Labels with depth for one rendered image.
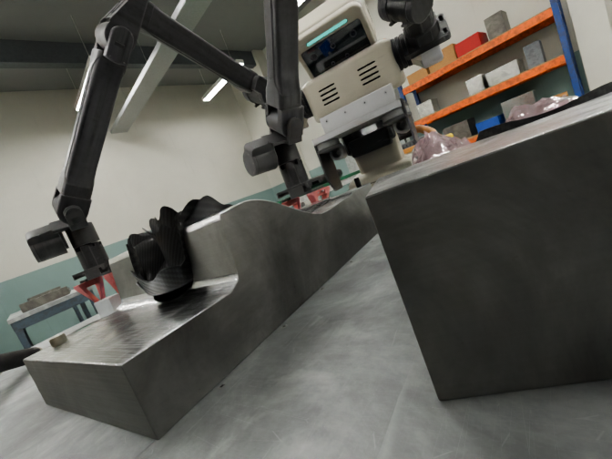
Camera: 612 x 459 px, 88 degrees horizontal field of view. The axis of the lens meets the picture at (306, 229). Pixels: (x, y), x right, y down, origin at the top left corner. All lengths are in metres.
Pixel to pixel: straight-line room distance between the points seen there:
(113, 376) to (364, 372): 0.18
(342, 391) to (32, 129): 7.41
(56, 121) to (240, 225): 7.35
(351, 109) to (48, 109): 7.06
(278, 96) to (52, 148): 6.86
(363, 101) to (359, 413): 0.85
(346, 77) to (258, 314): 0.79
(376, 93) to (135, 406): 0.86
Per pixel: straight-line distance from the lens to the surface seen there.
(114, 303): 0.90
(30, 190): 7.16
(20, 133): 7.47
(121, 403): 0.30
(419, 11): 0.90
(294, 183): 0.73
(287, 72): 0.69
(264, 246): 0.34
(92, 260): 0.90
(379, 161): 1.00
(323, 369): 0.25
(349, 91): 0.99
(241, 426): 0.24
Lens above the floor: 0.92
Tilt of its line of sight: 7 degrees down
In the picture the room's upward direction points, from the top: 21 degrees counter-clockwise
